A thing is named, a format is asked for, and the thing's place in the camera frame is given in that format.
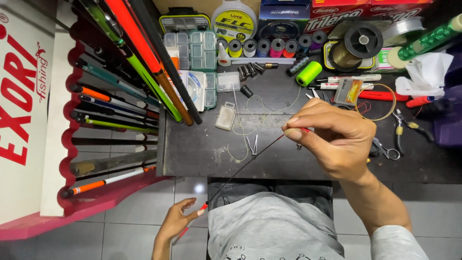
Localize person's right hand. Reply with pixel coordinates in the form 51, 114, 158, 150
282, 97, 378, 181

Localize person's left hand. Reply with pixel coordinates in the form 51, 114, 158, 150
155, 198, 208, 247

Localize thin black red rod tip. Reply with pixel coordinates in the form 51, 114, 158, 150
171, 127, 312, 247

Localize small orange printed packet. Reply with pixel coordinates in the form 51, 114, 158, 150
332, 78, 364, 106

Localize silver scissors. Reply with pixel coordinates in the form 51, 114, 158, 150
305, 88, 333, 106

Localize person's black trousers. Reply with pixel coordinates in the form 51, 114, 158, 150
207, 178, 333, 219

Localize white marker pen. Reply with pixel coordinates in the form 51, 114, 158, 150
315, 74, 382, 83
308, 83, 374, 91

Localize red utility knife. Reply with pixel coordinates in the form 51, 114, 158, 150
357, 90, 410, 102

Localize yellow line loop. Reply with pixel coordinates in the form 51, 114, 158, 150
355, 83, 397, 121

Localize neon green thread spool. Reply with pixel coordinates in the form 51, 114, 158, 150
296, 61, 323, 87

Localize yellow rimmed flat box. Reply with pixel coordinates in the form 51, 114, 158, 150
323, 40, 376, 70

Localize yellow green fishing line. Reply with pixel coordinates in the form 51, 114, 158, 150
227, 85, 302, 163

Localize dark thread spool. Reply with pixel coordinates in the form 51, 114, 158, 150
287, 56, 310, 77

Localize green labelled white box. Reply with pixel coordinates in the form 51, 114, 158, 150
373, 47, 398, 73

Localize person's grey shirt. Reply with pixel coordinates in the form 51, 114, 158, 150
207, 191, 345, 260

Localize large black spool olive line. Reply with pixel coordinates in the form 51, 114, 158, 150
327, 22, 384, 73

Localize crumpled white tissue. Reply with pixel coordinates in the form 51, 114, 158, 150
395, 52, 455, 98

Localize purple plastic container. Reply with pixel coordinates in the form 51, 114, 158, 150
432, 43, 462, 149

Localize thin metal needle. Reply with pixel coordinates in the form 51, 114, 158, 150
231, 76, 243, 128

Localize long clear plastic tube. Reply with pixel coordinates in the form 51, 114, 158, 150
231, 57, 296, 65

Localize row of coloured thread spools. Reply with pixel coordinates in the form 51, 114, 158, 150
217, 30, 327, 59

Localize small milky plastic pouch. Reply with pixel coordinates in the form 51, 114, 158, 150
215, 101, 237, 131

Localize cluster of dark metal caps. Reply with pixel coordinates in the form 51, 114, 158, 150
237, 62, 267, 82

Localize red fishing line box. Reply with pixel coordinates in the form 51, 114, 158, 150
368, 0, 434, 23
304, 0, 374, 35

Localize clear monofilament spool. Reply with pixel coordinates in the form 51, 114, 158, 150
381, 16, 427, 46

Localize small clear plastic box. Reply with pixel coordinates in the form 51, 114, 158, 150
217, 71, 242, 93

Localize green thread cone spool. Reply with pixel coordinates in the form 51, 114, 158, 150
387, 13, 462, 69

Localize red rack of fishing rods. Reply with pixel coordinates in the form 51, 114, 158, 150
59, 0, 170, 221

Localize white fishing line packet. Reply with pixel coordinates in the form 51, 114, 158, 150
178, 70, 206, 112

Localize narrow teal compartment box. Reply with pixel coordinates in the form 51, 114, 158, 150
204, 71, 217, 110

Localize blue fishing line box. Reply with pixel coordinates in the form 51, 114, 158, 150
258, 0, 311, 41

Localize small white glue bottle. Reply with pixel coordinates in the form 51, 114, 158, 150
218, 43, 232, 68

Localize green fishing rod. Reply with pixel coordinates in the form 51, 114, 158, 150
77, 0, 183, 123

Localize black fishing rod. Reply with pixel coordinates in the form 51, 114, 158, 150
128, 0, 203, 125

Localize clear line spool yellow label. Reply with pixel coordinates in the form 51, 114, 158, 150
211, 0, 258, 42

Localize clear compartment box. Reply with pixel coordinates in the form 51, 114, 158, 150
162, 32, 191, 71

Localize orange fishing rod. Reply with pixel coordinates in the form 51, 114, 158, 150
104, 0, 195, 126

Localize white sign board red print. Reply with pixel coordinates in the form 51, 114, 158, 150
0, 10, 55, 225

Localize black tackle box yellow rim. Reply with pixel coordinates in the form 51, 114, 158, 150
159, 8, 212, 35

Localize small black handled scissors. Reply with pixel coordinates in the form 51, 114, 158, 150
371, 137, 401, 160

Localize yellow handled pliers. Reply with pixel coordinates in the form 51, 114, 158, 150
391, 108, 436, 157

